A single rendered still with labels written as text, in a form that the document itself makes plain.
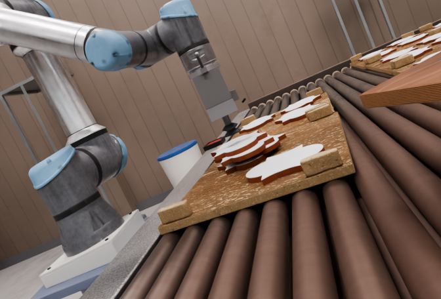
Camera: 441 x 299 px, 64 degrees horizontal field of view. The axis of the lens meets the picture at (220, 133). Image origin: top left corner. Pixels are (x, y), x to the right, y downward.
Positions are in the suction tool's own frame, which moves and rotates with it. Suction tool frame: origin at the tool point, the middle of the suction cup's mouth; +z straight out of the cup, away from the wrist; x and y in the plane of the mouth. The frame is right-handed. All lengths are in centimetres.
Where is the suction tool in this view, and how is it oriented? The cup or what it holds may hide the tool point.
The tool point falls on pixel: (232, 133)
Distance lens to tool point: 81.7
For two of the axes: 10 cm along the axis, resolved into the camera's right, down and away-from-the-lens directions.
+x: -9.1, 4.1, 0.4
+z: 4.2, 9.0, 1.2
